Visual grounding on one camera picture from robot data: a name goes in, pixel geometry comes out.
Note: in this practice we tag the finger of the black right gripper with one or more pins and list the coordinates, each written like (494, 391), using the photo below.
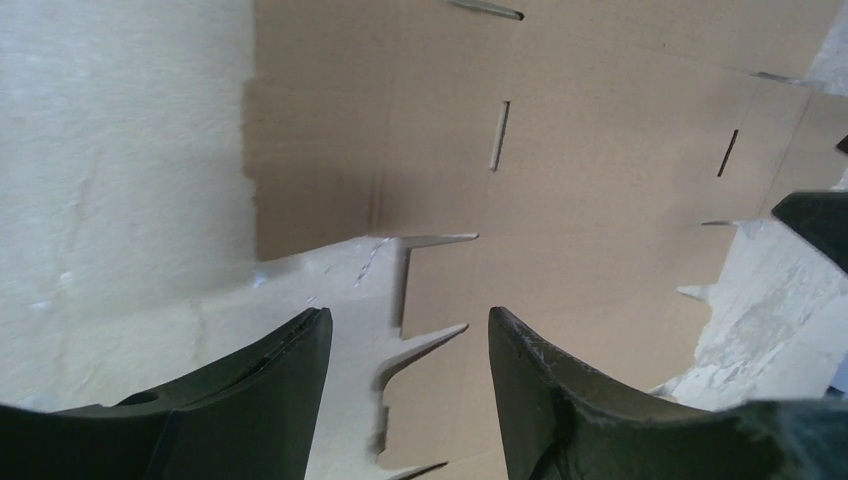
(820, 218)

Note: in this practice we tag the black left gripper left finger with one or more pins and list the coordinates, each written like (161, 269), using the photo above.
(248, 415)

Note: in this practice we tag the brown cardboard box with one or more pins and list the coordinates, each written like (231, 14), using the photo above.
(590, 155)

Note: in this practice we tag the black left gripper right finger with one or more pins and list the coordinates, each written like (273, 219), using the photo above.
(562, 419)

